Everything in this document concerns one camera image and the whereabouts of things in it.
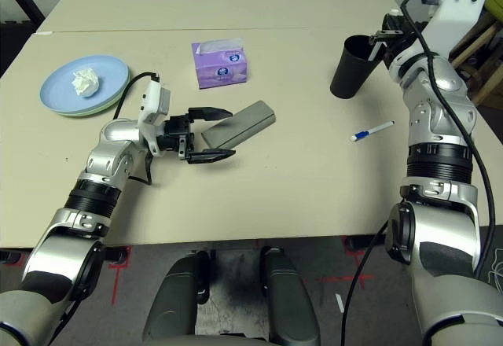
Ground green plastic plate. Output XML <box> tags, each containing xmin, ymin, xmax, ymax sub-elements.
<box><xmin>54</xmin><ymin>68</ymin><xmax>130</xmax><ymax>118</ymax></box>

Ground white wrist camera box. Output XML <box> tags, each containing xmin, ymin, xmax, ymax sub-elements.
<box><xmin>138</xmin><ymin>79</ymin><xmax>172</xmax><ymax>154</ymax></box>
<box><xmin>426</xmin><ymin>0</ymin><xmax>492</xmax><ymax>56</ymax></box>

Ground wooden rack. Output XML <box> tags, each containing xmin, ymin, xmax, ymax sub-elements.
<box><xmin>447</xmin><ymin>11</ymin><xmax>503</xmax><ymax>107</ymax></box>

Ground grey right robot leg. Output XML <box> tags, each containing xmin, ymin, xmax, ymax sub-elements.
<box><xmin>261</xmin><ymin>246</ymin><xmax>321</xmax><ymax>346</ymax></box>

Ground black plastic cup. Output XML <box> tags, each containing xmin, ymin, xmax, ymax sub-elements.
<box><xmin>329</xmin><ymin>35</ymin><xmax>384</xmax><ymax>100</ymax></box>

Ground grey glasses case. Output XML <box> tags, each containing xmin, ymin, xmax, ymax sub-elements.
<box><xmin>200</xmin><ymin>101</ymin><xmax>277</xmax><ymax>149</ymax></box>

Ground purple tissue box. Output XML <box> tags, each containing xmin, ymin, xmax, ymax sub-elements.
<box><xmin>191</xmin><ymin>37</ymin><xmax>249</xmax><ymax>90</ymax></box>

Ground white marker with blue cap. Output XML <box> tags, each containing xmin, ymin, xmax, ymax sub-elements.
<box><xmin>350</xmin><ymin>120</ymin><xmax>396</xmax><ymax>143</ymax></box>

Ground grey robot leg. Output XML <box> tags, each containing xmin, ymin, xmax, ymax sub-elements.
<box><xmin>141</xmin><ymin>249</ymin><xmax>213</xmax><ymax>341</ymax></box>
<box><xmin>261</xmin><ymin>246</ymin><xmax>321</xmax><ymax>346</ymax></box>

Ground blue plastic plate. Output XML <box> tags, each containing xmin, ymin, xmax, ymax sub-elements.
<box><xmin>39</xmin><ymin>54</ymin><xmax>130</xmax><ymax>115</ymax></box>

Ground grey left robot leg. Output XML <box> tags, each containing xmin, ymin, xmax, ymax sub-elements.
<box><xmin>141</xmin><ymin>249</ymin><xmax>213</xmax><ymax>341</ymax></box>

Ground white tissue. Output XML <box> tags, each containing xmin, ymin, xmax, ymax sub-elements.
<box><xmin>70</xmin><ymin>67</ymin><xmax>100</xmax><ymax>98</ymax></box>

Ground black left wrist camera cable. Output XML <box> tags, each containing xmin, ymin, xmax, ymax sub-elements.
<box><xmin>112</xmin><ymin>72</ymin><xmax>163</xmax><ymax>186</ymax></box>

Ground black foam floor mats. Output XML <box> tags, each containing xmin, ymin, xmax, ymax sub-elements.
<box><xmin>0</xmin><ymin>19</ymin><xmax>36</xmax><ymax>75</ymax></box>

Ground black hanging cable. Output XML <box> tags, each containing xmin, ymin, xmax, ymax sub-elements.
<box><xmin>340</xmin><ymin>219</ymin><xmax>392</xmax><ymax>346</ymax></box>

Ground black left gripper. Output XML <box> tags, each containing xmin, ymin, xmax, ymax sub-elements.
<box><xmin>160</xmin><ymin>106</ymin><xmax>237</xmax><ymax>165</ymax></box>

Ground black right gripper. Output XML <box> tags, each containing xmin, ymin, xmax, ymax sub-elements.
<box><xmin>369</xmin><ymin>13</ymin><xmax>417</xmax><ymax>62</ymax></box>

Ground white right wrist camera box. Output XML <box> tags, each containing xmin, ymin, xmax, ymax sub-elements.
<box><xmin>426</xmin><ymin>0</ymin><xmax>492</xmax><ymax>56</ymax></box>

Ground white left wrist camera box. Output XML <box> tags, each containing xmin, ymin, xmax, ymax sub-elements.
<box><xmin>138</xmin><ymin>79</ymin><xmax>172</xmax><ymax>154</ymax></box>

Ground red floor tape cross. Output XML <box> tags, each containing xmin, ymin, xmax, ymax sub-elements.
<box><xmin>316</xmin><ymin>239</ymin><xmax>374</xmax><ymax>296</ymax></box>
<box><xmin>108</xmin><ymin>247</ymin><xmax>133</xmax><ymax>306</ymax></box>

